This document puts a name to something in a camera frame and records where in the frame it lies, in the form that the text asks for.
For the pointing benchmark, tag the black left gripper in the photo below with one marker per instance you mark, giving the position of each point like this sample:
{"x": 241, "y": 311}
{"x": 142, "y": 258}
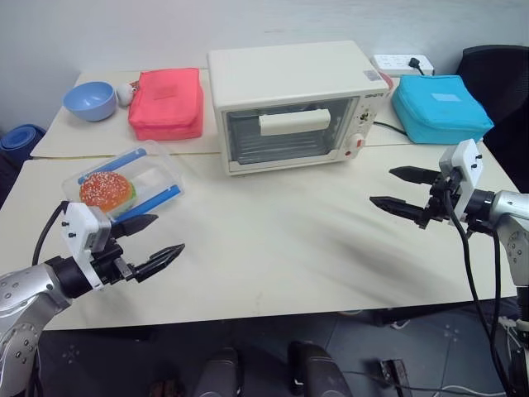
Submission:
{"x": 108, "y": 261}

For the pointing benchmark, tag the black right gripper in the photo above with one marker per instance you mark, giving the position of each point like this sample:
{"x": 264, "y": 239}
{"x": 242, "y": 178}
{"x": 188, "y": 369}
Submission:
{"x": 437, "y": 203}

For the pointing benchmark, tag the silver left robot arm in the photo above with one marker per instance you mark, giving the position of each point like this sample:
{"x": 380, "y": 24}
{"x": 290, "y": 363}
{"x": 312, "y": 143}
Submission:
{"x": 25, "y": 289}

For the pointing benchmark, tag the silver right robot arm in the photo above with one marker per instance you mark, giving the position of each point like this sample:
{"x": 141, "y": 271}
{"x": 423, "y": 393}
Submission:
{"x": 510, "y": 207}

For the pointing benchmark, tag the cream oven dial knob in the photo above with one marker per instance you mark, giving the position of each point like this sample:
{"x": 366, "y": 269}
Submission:
{"x": 356, "y": 142}

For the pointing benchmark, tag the clear plastic lunch box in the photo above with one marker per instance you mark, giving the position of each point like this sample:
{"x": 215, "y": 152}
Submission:
{"x": 157, "y": 173}

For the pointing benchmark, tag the glass oven door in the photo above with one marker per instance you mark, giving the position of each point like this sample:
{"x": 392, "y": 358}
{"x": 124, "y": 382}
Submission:
{"x": 248, "y": 140}

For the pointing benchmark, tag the cream toaster oven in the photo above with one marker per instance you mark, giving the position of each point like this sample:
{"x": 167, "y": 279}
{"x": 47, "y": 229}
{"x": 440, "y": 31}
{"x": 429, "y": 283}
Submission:
{"x": 289, "y": 70}

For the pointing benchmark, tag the toy hamburger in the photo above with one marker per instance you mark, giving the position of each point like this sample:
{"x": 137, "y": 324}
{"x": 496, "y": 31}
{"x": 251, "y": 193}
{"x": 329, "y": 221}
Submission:
{"x": 105, "y": 188}

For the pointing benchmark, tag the blue fabric lunch bag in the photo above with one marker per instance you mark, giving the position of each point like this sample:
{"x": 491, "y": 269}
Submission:
{"x": 438, "y": 113}

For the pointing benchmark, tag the black power plug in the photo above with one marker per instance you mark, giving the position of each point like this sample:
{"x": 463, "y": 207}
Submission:
{"x": 415, "y": 64}

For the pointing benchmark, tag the white power strip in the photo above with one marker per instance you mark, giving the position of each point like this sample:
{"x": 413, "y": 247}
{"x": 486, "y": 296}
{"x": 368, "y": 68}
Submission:
{"x": 390, "y": 61}

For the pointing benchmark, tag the pink fabric lunch bag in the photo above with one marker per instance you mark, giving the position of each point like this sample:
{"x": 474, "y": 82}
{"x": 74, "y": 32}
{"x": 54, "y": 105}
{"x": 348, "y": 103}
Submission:
{"x": 165, "y": 103}

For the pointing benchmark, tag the black office chair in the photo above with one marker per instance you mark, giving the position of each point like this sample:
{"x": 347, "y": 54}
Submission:
{"x": 504, "y": 87}

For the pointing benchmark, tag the dark rounded shape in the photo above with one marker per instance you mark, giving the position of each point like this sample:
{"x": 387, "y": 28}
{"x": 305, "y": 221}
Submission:
{"x": 219, "y": 372}
{"x": 318, "y": 372}

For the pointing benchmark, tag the small white toy figure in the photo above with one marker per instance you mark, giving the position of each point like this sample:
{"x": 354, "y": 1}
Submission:
{"x": 125, "y": 94}

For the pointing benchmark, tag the light blue bowl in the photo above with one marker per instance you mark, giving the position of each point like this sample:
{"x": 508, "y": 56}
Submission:
{"x": 89, "y": 101}

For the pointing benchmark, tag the blue rolled mat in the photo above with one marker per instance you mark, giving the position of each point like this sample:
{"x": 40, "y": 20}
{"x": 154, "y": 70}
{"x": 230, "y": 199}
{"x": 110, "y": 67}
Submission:
{"x": 20, "y": 142}

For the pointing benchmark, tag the small black box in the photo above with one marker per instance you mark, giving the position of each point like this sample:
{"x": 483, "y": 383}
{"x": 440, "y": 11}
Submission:
{"x": 393, "y": 373}

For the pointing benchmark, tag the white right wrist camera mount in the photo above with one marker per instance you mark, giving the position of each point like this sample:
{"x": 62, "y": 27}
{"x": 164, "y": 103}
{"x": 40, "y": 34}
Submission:
{"x": 467, "y": 165}

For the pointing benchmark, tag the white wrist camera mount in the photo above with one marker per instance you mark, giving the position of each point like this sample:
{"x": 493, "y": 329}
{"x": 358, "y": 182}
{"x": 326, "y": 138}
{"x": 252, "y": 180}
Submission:
{"x": 77, "y": 225}
{"x": 467, "y": 165}

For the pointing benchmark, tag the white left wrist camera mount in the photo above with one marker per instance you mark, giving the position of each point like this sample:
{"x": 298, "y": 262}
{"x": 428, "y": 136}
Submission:
{"x": 77, "y": 225}

